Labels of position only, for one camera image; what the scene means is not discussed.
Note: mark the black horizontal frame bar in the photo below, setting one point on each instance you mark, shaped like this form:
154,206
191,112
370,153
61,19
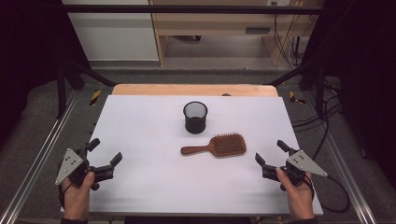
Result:
186,9

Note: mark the dark curtain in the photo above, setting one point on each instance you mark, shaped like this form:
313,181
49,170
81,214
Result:
367,77
28,56

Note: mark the person's right hand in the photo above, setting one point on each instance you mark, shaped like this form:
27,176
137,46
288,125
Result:
299,200

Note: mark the white cabinet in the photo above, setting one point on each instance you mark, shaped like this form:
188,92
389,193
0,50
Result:
115,34

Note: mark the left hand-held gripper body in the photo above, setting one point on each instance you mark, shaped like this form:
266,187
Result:
72,161

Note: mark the aluminium rail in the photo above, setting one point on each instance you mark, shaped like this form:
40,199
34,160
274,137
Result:
37,161
348,174

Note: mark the light wooden desk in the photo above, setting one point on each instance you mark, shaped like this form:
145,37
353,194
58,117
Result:
211,23

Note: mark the black metal frame stand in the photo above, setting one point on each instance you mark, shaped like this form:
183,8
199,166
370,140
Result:
320,90
61,90

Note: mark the person's left hand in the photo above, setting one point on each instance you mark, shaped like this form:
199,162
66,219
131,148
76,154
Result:
76,200

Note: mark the black mesh cup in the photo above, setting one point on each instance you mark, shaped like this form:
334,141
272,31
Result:
195,124

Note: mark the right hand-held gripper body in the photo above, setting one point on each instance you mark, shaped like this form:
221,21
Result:
303,162

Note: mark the light wooden table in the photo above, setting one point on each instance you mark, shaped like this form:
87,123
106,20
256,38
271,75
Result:
186,89

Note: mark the brown wooden paddle hairbrush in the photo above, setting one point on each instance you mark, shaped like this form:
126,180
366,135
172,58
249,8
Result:
229,145

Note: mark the yellow black tape marker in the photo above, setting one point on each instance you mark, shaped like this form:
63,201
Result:
95,97
293,97

